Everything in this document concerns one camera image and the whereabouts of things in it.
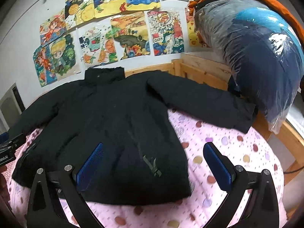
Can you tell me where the yellow chick drawing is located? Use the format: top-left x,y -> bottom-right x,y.
185,8 -> 209,48

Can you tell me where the blond boy drawing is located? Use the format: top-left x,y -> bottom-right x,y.
49,33 -> 80,81

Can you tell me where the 2024 city drawing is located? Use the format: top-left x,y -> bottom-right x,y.
147,10 -> 184,56

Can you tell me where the pink dotted bed quilt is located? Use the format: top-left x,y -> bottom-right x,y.
5,108 -> 288,228

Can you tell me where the black whale landscape drawing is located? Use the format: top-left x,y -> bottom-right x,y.
110,11 -> 150,60

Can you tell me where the red-haired girl drawing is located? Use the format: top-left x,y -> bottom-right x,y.
33,46 -> 57,87

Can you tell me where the orange fruit drink drawing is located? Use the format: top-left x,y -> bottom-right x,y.
78,18 -> 118,69

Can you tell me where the moon and yellow planet drawing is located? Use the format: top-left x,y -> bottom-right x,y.
65,0 -> 95,30

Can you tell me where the black padded jacket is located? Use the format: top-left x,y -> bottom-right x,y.
8,67 -> 256,206

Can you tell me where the wooden bed frame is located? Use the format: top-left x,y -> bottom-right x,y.
125,53 -> 303,219

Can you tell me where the anime girl drawing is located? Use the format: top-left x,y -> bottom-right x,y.
40,9 -> 67,46

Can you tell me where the plastic bag of bedding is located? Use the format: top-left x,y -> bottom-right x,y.
194,0 -> 303,133

